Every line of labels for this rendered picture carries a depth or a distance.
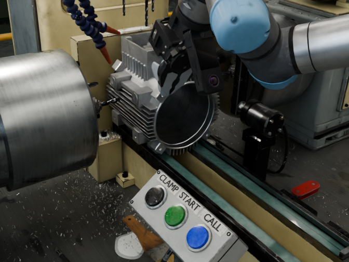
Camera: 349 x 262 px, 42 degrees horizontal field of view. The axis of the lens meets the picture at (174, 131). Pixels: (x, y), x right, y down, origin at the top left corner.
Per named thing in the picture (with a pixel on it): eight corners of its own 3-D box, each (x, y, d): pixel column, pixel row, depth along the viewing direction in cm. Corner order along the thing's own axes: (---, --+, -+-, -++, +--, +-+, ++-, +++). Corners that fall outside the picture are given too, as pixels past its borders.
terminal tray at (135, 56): (120, 66, 107) (119, 36, 104) (158, 59, 113) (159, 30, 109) (146, 83, 99) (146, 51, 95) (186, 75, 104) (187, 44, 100)
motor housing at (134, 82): (106, 127, 113) (103, 53, 103) (171, 110, 122) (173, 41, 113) (147, 166, 98) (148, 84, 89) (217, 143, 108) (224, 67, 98)
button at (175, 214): (165, 221, 63) (159, 216, 62) (180, 205, 63) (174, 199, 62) (178, 234, 61) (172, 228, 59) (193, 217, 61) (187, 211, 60)
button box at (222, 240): (144, 217, 70) (125, 201, 67) (175, 182, 71) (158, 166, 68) (214, 290, 58) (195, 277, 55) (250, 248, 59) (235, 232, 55)
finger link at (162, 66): (171, 77, 89) (185, 46, 82) (175, 84, 88) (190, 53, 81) (150, 82, 86) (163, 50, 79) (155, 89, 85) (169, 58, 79)
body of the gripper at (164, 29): (178, 37, 89) (200, -12, 80) (200, 69, 86) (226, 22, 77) (145, 43, 85) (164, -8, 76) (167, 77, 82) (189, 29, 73)
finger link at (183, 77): (165, 75, 95) (180, 43, 88) (179, 96, 93) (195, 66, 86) (153, 77, 94) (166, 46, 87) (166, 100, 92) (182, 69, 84)
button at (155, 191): (147, 202, 66) (140, 197, 65) (160, 187, 67) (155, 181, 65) (158, 213, 64) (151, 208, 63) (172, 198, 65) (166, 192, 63)
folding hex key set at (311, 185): (311, 184, 115) (312, 178, 114) (321, 191, 113) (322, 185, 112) (286, 196, 110) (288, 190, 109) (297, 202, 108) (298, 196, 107)
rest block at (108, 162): (88, 172, 117) (85, 131, 111) (112, 164, 120) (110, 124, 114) (98, 184, 112) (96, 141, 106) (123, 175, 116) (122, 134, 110)
